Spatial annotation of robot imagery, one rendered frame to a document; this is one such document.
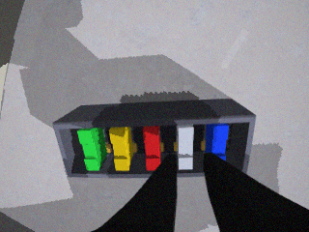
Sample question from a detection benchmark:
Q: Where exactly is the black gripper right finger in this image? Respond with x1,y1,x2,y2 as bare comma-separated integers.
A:
204,152,309,232

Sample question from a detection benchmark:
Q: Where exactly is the red fuse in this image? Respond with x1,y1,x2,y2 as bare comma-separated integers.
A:
143,127,161,170

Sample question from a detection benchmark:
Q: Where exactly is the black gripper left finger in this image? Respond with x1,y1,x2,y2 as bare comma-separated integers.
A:
92,155,178,232

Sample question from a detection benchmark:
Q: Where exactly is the blue fuse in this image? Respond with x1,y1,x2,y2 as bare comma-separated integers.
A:
205,124,229,161

